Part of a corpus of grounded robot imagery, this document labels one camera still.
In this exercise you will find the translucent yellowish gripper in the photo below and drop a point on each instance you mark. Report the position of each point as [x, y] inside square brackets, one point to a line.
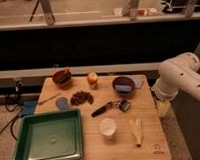
[163, 107]

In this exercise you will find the red yellow apple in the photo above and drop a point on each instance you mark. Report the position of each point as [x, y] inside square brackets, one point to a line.
[92, 78]

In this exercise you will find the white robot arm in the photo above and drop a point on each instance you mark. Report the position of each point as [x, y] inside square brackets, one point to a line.
[176, 73]

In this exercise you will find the yellow corn husk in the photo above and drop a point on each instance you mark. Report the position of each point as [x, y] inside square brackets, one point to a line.
[136, 129]

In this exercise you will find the dark bowl with blue sponge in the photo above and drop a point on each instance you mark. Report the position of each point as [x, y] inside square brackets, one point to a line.
[123, 85]

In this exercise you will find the wooden board table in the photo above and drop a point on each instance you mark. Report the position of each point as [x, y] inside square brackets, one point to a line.
[114, 135]

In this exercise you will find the white plastic cup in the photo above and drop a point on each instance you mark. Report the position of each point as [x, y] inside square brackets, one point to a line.
[108, 127]

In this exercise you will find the pile of brown nuts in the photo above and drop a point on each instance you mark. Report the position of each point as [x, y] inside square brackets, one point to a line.
[81, 97]

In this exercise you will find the small grey round lid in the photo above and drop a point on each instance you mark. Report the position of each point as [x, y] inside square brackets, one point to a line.
[62, 103]

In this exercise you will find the red bowl with utensil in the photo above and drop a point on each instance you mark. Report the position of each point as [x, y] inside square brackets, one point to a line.
[61, 76]

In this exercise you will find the wooden stick utensil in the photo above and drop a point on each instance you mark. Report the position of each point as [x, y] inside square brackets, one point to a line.
[48, 99]

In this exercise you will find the green plastic tray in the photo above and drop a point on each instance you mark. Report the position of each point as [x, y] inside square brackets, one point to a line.
[55, 135]

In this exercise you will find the blue power box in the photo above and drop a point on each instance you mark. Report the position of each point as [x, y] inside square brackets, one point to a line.
[28, 108]

